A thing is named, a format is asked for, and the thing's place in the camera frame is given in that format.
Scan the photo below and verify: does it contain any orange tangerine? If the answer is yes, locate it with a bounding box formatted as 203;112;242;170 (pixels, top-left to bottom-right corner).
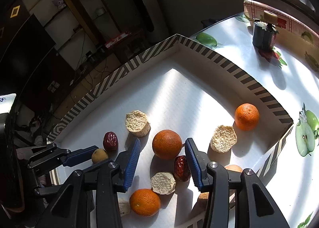
152;130;182;160
235;103;260;131
129;188;161;217

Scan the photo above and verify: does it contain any beige cut corn-like piece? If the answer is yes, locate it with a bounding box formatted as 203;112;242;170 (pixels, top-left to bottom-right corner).
150;172;176;195
210;125;237;153
125;110;151;138
118;198;131;217

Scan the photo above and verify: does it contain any red jujube date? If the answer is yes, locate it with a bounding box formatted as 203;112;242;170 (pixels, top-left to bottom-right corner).
174;156;191;182
103;131;118;151

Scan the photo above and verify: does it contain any fruit print tablecloth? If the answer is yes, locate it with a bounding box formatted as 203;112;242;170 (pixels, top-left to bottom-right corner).
204;0;318;227

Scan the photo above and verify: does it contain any dark red glass bottle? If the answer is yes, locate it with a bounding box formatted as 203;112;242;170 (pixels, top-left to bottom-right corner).
252;10;278;52

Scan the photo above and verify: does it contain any brown longan fruit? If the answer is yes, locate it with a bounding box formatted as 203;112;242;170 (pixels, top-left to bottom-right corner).
197;192;209;209
91;149;109;164
225;165;243;173

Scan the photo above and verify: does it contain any striped cardboard tray box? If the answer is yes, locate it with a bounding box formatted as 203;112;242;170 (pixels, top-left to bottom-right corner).
46;33;295;228

